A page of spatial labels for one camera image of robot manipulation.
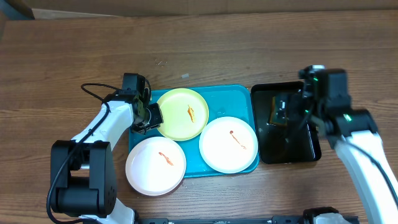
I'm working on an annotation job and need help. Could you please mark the green yellow sponge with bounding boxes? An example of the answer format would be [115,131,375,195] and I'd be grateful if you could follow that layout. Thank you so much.
[269,96,287,126]

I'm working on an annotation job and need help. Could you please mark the yellow plate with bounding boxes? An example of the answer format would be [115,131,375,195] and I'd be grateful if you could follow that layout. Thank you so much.
[157,88,210,141]

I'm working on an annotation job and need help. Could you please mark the white plate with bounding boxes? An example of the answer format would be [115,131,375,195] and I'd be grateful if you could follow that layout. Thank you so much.
[199,116,258,174]

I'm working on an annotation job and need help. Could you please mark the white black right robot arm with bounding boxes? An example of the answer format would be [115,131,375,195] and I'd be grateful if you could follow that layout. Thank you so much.
[269,65,397,223]

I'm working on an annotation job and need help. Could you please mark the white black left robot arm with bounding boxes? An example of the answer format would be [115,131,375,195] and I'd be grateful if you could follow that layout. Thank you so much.
[46,73,163,224]

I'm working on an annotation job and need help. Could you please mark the black metal tray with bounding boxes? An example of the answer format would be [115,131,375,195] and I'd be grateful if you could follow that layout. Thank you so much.
[251,82,322,164]

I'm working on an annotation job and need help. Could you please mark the teal plastic tray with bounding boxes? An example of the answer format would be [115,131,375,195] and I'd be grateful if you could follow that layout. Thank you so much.
[128,84,260,179]

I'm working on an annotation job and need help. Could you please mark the pink plate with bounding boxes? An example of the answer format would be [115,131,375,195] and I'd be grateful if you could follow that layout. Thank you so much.
[125,137,187,196]

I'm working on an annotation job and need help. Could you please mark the cardboard sheet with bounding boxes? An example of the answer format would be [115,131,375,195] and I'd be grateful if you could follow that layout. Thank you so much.
[21,0,397,16]

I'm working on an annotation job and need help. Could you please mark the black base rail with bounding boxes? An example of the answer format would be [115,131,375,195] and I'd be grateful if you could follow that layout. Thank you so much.
[134,215,315,224]

